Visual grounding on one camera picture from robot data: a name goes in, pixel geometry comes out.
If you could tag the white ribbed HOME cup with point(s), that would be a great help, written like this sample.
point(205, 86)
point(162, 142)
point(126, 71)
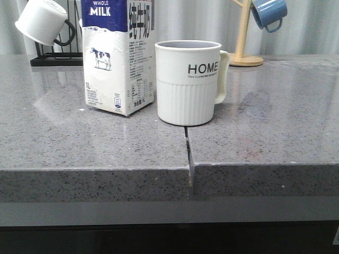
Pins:
point(191, 79)

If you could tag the white blue milk carton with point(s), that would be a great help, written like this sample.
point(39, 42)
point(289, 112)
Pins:
point(118, 54)

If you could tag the wooden mug tree stand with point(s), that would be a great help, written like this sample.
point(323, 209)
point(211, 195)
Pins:
point(239, 58)

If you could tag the blue enamel mug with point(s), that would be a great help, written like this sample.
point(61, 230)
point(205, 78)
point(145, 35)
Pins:
point(269, 14)

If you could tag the left white enamel mug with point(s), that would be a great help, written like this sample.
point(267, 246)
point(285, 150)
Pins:
point(42, 22)

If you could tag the black wire mug rack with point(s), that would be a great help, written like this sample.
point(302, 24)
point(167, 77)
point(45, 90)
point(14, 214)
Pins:
point(70, 55)

